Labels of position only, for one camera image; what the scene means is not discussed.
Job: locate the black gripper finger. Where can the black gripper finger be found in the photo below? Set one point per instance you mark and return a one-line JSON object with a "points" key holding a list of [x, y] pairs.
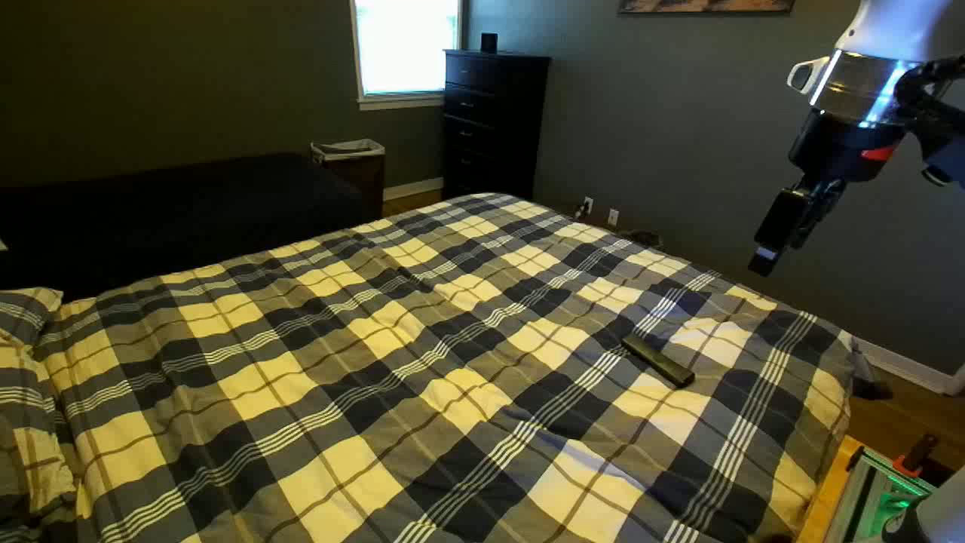
{"points": [[780, 229], [819, 203]]}

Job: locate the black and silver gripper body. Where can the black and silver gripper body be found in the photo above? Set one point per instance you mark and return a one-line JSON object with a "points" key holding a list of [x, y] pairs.
{"points": [[832, 153]]}

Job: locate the plaid yellow grey duvet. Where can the plaid yellow grey duvet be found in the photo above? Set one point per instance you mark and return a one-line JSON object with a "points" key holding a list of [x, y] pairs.
{"points": [[445, 374]]}

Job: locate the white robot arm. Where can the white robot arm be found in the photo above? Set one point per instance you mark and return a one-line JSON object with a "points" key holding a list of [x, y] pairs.
{"points": [[881, 81]]}

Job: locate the black remote control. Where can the black remote control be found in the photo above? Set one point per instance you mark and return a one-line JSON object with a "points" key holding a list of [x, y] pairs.
{"points": [[655, 359]]}

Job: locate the green and black equipment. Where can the green and black equipment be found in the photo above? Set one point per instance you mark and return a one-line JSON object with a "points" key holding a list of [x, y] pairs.
{"points": [[893, 502]]}

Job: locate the tall black dresser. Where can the tall black dresser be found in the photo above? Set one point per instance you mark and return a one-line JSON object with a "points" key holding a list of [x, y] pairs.
{"points": [[493, 110]]}

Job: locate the small dark object on dresser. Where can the small dark object on dresser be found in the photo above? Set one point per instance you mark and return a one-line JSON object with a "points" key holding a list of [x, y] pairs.
{"points": [[489, 43]]}

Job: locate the bright window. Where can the bright window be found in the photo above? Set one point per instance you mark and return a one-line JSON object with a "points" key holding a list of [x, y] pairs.
{"points": [[400, 49]]}

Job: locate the dark wooden nightstand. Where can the dark wooden nightstand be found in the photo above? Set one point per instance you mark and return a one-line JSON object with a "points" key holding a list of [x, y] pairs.
{"points": [[365, 177]]}

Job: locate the grey items on nightstand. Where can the grey items on nightstand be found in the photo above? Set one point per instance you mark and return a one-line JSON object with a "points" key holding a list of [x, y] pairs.
{"points": [[346, 149]]}

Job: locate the plaid pillow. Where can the plaid pillow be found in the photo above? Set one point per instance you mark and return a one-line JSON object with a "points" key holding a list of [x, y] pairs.
{"points": [[37, 484]]}

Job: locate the framed wall picture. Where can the framed wall picture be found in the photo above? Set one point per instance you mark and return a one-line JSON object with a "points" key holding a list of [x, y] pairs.
{"points": [[702, 7]]}

